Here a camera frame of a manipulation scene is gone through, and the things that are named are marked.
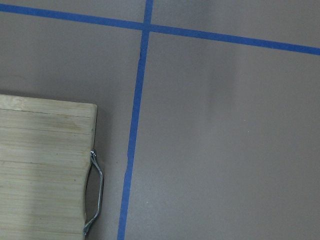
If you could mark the brown paper table mat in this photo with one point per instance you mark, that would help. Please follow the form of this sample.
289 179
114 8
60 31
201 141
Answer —
208 124

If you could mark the wooden cutting board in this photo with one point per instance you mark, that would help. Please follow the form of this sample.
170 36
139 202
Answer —
46 152

